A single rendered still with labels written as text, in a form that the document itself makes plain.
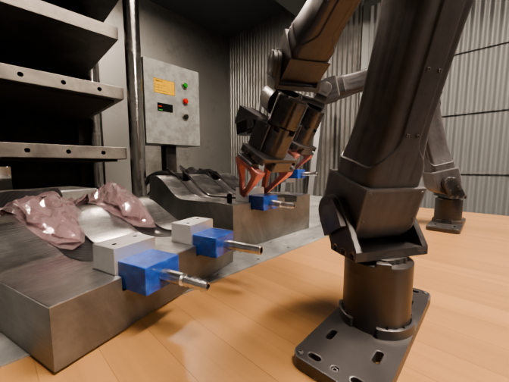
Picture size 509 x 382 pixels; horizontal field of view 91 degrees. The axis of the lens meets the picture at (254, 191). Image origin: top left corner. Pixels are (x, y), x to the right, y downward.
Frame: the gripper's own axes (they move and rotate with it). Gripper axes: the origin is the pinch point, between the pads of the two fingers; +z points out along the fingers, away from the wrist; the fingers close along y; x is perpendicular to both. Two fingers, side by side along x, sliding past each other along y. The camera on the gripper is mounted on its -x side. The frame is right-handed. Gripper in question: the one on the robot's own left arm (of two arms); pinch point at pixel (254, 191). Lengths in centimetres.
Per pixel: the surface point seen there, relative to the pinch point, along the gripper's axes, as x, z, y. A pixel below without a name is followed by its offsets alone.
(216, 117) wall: -264, 65, -183
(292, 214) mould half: 4.6, 4.8, -11.4
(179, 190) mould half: -19.0, 12.2, 5.1
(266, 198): 4.7, -1.4, 1.5
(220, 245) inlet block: 11.9, -0.7, 17.1
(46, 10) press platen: -101, -11, 22
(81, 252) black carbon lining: 2.3, 5.3, 30.5
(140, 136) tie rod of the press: -72, 21, -5
